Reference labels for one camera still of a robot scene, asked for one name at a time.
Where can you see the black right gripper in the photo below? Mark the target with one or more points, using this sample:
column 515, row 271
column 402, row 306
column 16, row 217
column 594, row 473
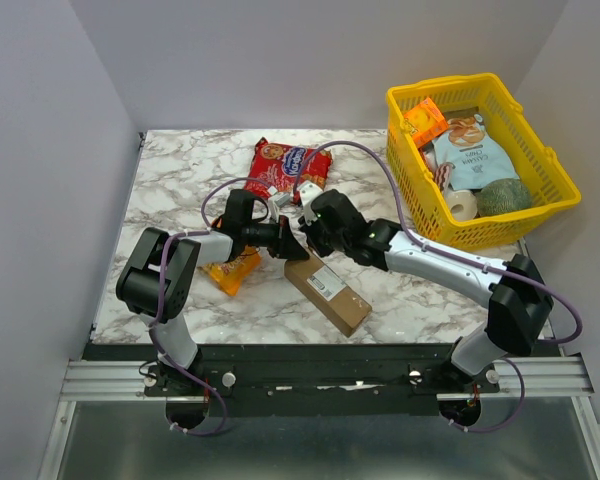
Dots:
column 311, row 235

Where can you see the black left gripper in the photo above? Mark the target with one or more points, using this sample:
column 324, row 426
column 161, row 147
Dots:
column 287, row 247

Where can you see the brown cardboard express box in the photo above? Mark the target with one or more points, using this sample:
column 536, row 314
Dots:
column 328, row 292

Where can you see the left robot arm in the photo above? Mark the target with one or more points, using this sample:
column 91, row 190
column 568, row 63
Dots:
column 157, row 277

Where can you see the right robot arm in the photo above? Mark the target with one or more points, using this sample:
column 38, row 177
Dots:
column 509, row 290

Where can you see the orange snack box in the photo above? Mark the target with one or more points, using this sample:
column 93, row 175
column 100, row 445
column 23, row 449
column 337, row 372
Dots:
column 424, row 122

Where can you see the yellow corn snack bag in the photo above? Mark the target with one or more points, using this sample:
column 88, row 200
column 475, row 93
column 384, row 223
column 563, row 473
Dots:
column 230, row 276

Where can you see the red candy bag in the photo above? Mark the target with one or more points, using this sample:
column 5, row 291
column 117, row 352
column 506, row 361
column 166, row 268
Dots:
column 278, row 165

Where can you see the red white striped packet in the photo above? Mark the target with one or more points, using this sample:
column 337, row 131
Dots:
column 442, row 176

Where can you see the white tape roll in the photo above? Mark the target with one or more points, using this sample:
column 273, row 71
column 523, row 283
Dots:
column 462, row 205

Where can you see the light blue chips bag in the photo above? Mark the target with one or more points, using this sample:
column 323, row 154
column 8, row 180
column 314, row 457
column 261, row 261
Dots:
column 478, row 159

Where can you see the green melon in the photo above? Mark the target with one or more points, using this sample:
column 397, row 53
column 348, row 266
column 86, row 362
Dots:
column 503, row 196

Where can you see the yellow plastic basket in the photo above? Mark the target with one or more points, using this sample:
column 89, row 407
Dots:
column 537, row 165

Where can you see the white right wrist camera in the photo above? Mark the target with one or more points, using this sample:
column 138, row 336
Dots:
column 308, row 192

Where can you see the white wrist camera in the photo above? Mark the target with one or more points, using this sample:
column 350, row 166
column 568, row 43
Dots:
column 276, row 201
column 308, row 192

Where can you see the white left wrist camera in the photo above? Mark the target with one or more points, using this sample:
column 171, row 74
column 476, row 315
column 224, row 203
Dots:
column 276, row 201

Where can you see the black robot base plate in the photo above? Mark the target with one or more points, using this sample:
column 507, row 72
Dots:
column 312, row 381

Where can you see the aluminium frame rail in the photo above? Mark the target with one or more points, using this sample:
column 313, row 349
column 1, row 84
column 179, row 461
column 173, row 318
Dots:
column 540, row 438

